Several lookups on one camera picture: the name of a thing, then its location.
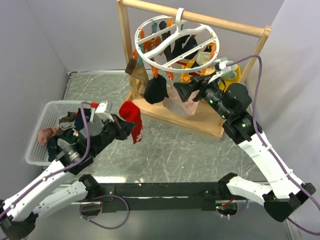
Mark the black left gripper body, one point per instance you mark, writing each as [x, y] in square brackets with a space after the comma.
[111, 131]

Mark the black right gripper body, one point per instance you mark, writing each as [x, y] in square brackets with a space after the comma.
[212, 95]

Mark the red sock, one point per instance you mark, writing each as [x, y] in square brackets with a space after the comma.
[131, 113]

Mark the black sock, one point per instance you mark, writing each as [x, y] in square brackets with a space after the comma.
[156, 90]

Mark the brown ribbed sock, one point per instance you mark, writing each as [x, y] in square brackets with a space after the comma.
[138, 72]

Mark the white round clip hanger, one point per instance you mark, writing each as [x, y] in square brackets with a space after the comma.
[206, 38]

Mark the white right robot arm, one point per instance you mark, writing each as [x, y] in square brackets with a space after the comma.
[284, 191]

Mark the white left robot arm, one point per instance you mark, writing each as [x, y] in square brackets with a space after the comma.
[19, 213]

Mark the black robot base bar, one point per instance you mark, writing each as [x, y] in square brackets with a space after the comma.
[160, 196]

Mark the cream sock on hanger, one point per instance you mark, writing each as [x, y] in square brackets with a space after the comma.
[202, 60]

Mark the orange sock on hanger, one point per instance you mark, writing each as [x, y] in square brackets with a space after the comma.
[152, 43]

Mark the yellow plastic tray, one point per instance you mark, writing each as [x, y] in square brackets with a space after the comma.
[186, 77]

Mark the light blue mug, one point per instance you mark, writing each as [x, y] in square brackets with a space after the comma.
[232, 75]

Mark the navy sock in basket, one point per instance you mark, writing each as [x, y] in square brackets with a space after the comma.
[78, 121]

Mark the pink sock in basket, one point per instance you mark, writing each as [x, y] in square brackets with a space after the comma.
[44, 135]

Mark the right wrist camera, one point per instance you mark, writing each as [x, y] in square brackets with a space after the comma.
[222, 66]

